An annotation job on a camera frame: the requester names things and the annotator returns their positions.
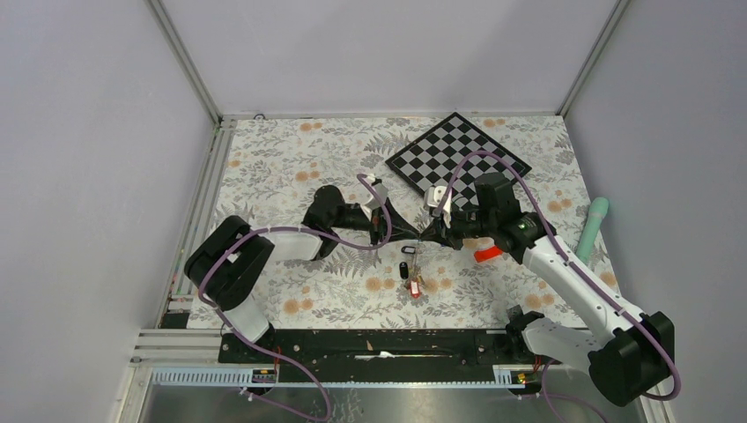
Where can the floral table mat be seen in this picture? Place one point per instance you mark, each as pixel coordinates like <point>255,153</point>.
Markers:
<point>274,167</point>

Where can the black key fob with key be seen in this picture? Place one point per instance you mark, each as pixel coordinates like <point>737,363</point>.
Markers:
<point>404,270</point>

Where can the red plastic block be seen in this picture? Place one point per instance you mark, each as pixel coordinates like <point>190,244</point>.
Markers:
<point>484,255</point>

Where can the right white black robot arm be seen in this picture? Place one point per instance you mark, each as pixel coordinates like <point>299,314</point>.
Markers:
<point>627,353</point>

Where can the large grey metal keyring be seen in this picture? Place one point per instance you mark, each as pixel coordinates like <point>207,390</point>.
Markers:
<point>413,266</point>

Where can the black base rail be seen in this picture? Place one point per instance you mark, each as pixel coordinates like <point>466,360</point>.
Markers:
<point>307,350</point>

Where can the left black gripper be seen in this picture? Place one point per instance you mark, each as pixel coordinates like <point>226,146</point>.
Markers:
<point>400,229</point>

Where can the red key tag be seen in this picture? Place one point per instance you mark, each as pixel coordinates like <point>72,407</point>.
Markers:
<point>414,289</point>

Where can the white slotted cable duct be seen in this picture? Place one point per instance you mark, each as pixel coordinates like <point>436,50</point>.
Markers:
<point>379,376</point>

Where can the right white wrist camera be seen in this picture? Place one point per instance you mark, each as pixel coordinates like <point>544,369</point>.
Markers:
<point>438,200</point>

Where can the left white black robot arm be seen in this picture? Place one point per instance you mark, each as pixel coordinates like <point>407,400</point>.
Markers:
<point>226,266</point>

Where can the black white checkerboard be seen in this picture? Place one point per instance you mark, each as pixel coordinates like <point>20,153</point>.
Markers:
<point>431,159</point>

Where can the mint green cylinder handle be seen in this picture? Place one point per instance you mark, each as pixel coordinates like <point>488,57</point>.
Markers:
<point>597,211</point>

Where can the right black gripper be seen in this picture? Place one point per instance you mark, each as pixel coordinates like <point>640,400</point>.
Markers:
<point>437,233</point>

